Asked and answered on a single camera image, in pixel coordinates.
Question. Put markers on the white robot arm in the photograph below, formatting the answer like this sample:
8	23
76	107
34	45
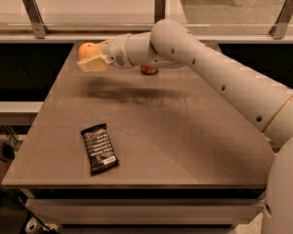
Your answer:
265	103

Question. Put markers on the middle metal railing bracket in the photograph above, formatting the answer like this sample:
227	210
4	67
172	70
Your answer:
159	10

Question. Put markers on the right metal railing bracket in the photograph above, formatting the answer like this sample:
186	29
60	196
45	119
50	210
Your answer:
279	29

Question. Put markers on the black snack bar wrapper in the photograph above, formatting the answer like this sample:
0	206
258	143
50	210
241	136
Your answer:
99	149

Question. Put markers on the glass railing panel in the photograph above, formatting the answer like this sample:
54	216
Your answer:
204	16

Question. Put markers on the left metal railing bracket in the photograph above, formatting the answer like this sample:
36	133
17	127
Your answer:
38	26

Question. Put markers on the dark round stool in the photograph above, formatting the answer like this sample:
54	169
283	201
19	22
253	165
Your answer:
7	155

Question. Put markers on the orange fruit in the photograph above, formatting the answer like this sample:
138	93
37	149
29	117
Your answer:
87	49

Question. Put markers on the white tape roll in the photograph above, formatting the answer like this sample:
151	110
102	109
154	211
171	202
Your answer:
33	227

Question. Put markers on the red cola can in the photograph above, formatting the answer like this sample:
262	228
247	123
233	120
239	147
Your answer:
148	70

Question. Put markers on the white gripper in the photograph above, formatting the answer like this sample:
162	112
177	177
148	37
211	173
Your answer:
117	53

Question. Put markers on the metal railing bracket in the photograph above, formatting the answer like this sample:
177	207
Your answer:
159	10
38	26
279	29

